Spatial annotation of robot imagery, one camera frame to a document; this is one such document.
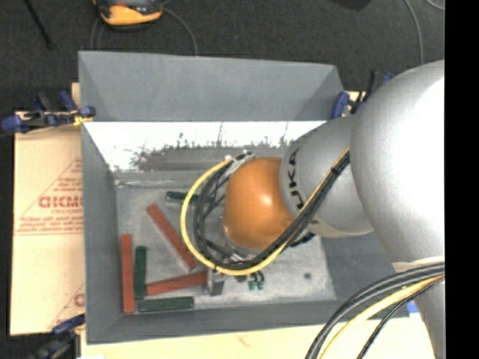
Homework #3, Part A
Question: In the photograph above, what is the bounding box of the grey metal bin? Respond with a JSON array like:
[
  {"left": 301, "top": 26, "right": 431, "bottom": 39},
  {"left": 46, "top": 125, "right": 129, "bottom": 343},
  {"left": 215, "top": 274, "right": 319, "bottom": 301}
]
[{"left": 77, "top": 50, "right": 409, "bottom": 344}]

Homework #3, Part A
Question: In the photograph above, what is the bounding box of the brown cardboard board red print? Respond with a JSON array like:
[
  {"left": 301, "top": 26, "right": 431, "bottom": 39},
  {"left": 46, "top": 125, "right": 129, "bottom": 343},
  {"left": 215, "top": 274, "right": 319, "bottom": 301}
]
[{"left": 9, "top": 111, "right": 87, "bottom": 336}]

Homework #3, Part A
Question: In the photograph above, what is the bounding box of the long red-brown flat block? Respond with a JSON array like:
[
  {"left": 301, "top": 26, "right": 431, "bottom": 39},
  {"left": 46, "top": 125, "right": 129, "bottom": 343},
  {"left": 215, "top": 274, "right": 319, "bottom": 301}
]
[{"left": 120, "top": 233, "right": 136, "bottom": 315}]

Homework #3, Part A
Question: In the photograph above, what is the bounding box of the dark green flat block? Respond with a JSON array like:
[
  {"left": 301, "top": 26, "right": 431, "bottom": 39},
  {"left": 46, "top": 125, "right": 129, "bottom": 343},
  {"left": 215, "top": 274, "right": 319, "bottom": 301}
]
[
  {"left": 165, "top": 190, "right": 199, "bottom": 205},
  {"left": 137, "top": 295, "right": 196, "bottom": 313},
  {"left": 133, "top": 245, "right": 148, "bottom": 301}
]

